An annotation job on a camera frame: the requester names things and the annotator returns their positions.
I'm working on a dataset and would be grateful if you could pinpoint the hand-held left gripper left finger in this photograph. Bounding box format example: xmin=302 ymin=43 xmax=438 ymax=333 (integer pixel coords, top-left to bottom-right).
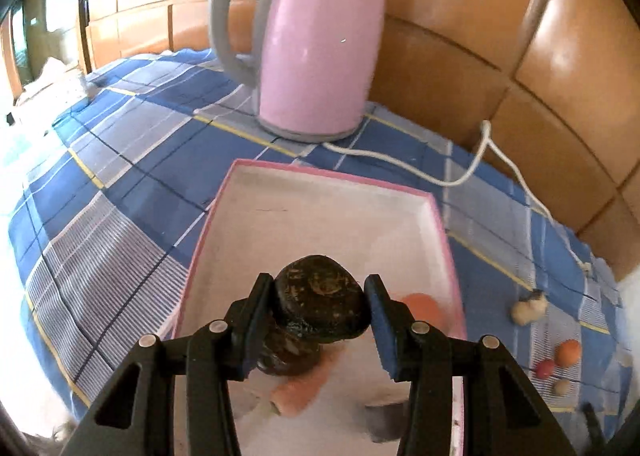
xmin=65 ymin=272 xmax=275 ymax=456

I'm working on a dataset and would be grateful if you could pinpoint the orange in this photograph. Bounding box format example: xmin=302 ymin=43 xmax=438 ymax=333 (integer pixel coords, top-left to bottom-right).
xmin=397 ymin=292 xmax=446 ymax=337
xmin=555 ymin=340 xmax=583 ymax=369

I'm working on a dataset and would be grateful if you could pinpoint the pink-rimmed white tray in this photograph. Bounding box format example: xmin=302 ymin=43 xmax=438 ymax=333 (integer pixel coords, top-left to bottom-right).
xmin=170 ymin=160 xmax=468 ymax=456

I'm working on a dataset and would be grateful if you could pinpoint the wooden wardrobe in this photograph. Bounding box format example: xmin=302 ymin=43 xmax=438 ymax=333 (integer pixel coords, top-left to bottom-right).
xmin=80 ymin=0 xmax=640 ymax=281

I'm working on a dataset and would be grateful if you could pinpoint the cut dark root with tail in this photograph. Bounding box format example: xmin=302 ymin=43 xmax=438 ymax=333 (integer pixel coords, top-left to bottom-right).
xmin=527 ymin=290 xmax=549 ymax=319

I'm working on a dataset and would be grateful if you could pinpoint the white power cord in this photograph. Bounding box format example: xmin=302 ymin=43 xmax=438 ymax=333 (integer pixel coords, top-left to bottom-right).
xmin=320 ymin=120 xmax=596 ymax=277

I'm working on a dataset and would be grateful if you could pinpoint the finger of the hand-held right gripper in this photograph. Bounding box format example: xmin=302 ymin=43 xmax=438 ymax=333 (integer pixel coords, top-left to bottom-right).
xmin=582 ymin=403 xmax=608 ymax=456

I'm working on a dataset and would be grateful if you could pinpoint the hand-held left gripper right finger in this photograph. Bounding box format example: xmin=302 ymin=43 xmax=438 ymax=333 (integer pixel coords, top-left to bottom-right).
xmin=364 ymin=273 xmax=576 ymax=456

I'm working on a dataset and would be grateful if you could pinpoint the small carrot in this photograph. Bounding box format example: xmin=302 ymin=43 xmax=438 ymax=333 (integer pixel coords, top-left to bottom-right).
xmin=270 ymin=351 xmax=341 ymax=418

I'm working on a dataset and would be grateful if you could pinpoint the wooden glazed door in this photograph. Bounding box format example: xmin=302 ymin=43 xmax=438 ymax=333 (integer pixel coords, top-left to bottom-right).
xmin=0 ymin=0 xmax=91 ymax=101

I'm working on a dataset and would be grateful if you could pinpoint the pink electric kettle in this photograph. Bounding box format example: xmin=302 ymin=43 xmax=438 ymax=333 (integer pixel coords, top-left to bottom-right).
xmin=208 ymin=0 xmax=388 ymax=143

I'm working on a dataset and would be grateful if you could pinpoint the blue checked tablecloth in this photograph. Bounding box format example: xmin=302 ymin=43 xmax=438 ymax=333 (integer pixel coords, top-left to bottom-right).
xmin=7 ymin=48 xmax=636 ymax=456

